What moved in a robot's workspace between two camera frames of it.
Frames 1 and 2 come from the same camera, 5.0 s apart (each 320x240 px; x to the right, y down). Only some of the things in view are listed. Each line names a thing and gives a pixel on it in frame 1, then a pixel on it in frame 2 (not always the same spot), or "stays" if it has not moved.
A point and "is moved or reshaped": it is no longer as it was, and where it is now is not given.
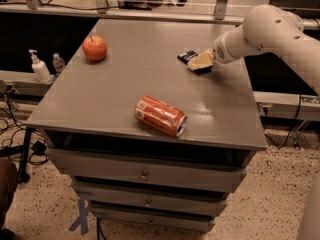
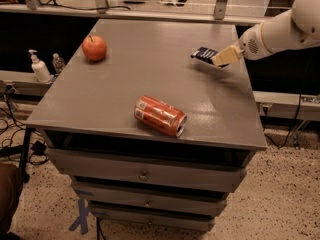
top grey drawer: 150,171 stays
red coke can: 160,115 stays
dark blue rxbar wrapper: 190,54 is moved or reshaped
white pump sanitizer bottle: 40,69 stays
